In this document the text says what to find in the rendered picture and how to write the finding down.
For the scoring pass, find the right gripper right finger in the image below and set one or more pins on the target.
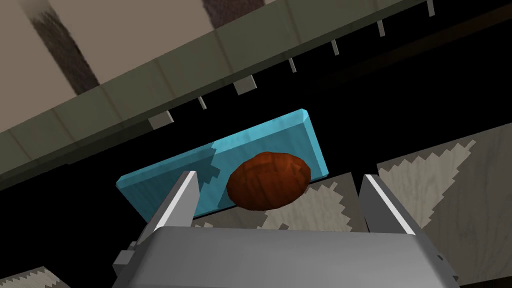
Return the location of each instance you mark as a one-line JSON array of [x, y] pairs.
[[382, 208]]

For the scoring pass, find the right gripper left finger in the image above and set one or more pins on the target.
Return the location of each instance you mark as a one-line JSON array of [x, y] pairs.
[[178, 206]]

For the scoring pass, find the brown bread loaf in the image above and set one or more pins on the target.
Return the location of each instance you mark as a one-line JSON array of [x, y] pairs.
[[268, 180]]

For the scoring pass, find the blue cutting board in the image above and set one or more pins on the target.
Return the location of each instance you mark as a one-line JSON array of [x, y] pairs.
[[276, 136]]

